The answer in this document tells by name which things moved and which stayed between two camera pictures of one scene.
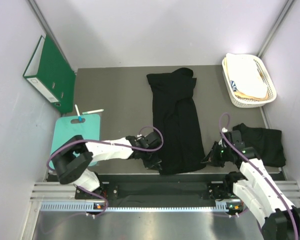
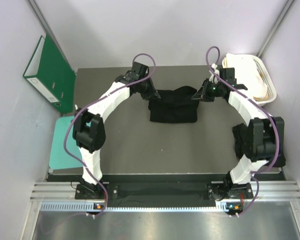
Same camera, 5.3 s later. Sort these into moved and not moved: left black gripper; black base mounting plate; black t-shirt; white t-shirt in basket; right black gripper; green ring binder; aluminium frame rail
Moved: right black gripper; left black gripper; black t-shirt
Not moved: white t-shirt in basket; green ring binder; aluminium frame rail; black base mounting plate
